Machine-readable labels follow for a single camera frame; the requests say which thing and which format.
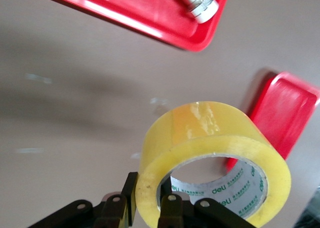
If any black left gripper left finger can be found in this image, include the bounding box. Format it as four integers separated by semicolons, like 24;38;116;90
28;172;139;228

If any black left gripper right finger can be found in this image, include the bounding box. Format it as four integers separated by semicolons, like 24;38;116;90
157;183;257;228

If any yellow packing tape roll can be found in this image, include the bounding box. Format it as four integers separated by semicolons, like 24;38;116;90
134;101;292;226

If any red plastic tray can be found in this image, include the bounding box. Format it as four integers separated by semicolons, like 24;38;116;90
225;71;320;175
31;0;233;53

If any white metal pipe fitting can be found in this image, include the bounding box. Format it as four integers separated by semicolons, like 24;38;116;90
169;0;220;25

